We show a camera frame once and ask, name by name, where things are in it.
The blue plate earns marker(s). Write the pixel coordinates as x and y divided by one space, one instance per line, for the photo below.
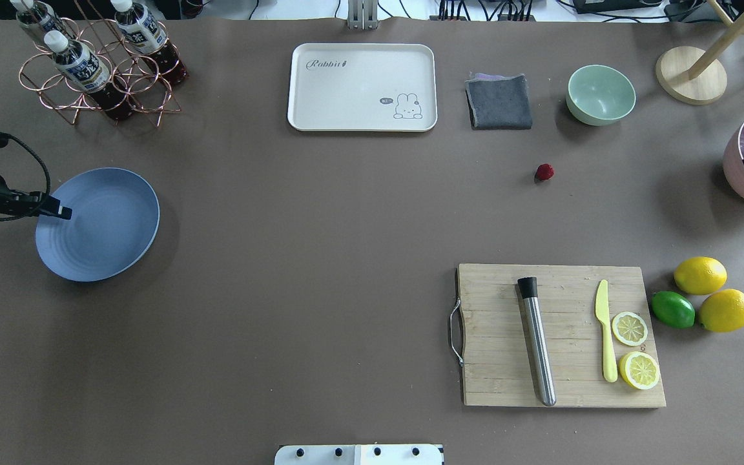
115 218

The red strawberry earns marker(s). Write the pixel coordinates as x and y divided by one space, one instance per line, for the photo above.
544 172

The wooden cup tree stand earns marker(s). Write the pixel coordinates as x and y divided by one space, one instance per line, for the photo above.
695 76

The dark drink bottle front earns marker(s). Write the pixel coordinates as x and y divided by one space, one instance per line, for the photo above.
90 74

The dark drink bottle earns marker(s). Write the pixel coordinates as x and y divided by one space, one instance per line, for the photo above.
90 74
37 18
142 30

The yellow lemon far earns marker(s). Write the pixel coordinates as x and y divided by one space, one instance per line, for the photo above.
700 275

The yellow lemon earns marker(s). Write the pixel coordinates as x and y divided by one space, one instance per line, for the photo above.
700 275
723 311

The yellow lemon near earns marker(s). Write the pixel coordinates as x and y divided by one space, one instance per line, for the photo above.
723 311

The mint green bowl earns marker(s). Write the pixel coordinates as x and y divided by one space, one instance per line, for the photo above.
599 95

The green lime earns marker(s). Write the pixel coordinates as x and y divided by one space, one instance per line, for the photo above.
673 309

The dark drink bottle back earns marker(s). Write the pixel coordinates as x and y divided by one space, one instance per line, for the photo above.
142 30

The lemon half slice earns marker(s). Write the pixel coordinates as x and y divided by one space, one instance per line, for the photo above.
639 370
629 329

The yellow plastic knife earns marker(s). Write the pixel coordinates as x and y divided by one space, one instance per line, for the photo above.
602 314

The steel muddler black tip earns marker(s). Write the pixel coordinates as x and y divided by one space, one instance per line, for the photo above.
530 299

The grey folded cloth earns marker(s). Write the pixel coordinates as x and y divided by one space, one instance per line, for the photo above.
499 102

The wooden cutting board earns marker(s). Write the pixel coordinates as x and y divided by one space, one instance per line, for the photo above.
498 368

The cream rabbit tray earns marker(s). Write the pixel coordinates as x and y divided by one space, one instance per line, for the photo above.
362 87

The copper wire bottle rack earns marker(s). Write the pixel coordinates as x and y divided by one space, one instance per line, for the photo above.
120 63

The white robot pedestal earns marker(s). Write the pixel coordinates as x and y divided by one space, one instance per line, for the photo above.
410 453

